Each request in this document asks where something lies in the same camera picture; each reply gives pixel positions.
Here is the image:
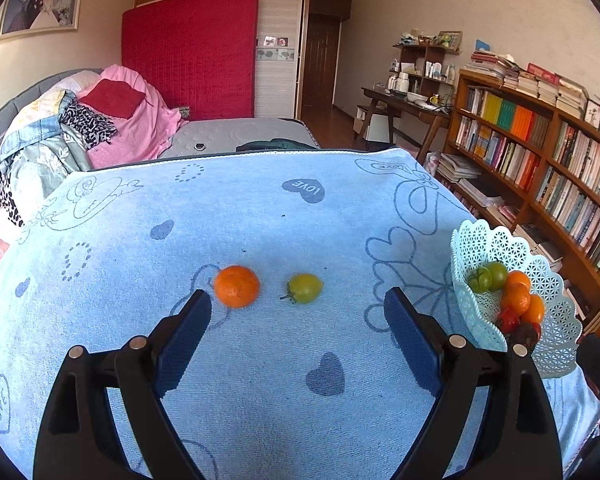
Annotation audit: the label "blue and yellow blanket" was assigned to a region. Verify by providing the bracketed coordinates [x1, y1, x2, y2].
[0, 88, 77, 172]

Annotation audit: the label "grey bed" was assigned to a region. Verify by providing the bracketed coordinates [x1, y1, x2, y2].
[0, 68, 324, 261]

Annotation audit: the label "red mattress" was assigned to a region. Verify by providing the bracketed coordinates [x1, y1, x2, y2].
[120, 0, 260, 122]

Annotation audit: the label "dark bag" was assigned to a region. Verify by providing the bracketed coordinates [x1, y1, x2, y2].
[235, 138, 317, 154]

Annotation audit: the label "wooden desk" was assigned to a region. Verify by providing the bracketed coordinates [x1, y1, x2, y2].
[360, 86, 454, 164]

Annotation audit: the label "stack of books atop bookshelf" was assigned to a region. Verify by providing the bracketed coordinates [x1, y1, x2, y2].
[462, 49, 592, 119]

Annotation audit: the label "framed wedding photo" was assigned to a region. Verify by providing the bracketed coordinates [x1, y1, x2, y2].
[0, 0, 85, 44]

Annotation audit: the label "dark wooden door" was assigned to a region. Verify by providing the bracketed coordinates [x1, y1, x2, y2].
[302, 0, 354, 121]

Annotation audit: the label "red pillow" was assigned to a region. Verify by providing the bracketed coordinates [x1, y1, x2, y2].
[78, 79, 146, 120]

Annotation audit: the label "small yellow-green tomato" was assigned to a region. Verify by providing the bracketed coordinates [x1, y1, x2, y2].
[280, 273, 325, 305]

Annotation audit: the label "light blue lattice basket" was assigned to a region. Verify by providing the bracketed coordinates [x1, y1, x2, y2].
[450, 218, 584, 380]

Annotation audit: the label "grey-green floral quilt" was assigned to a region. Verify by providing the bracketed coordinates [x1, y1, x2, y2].
[1, 124, 94, 222]

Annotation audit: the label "pink blanket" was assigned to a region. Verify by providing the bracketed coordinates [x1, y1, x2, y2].
[76, 63, 189, 169]

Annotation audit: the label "rows of shelved books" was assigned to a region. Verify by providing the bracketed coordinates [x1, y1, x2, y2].
[454, 85, 600, 298]

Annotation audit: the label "dark purple mangosteen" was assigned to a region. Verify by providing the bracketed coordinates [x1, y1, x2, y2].
[511, 322, 541, 352]

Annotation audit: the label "blue printed towel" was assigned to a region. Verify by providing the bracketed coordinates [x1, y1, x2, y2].
[0, 147, 600, 480]

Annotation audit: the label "white box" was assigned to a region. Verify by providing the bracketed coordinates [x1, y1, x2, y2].
[354, 104, 397, 144]

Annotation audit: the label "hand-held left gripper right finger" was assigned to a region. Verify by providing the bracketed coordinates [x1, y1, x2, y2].
[383, 287, 564, 480]

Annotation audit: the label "pile of books on floor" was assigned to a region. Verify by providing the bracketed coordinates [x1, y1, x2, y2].
[431, 151, 522, 222]

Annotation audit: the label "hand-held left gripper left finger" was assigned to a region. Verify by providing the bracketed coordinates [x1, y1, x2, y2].
[32, 289, 213, 480]

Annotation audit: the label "leopard print cloth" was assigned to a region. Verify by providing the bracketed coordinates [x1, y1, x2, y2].
[59, 102, 118, 151]
[0, 161, 24, 227]

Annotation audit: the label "large green tomato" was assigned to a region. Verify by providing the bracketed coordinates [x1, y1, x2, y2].
[467, 267, 493, 294]
[485, 262, 510, 291]

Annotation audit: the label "wooden desk shelf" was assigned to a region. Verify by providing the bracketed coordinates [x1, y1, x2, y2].
[392, 42, 462, 94]

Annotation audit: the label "wooden bookshelf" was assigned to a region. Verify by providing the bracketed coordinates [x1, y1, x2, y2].
[441, 67, 600, 347]

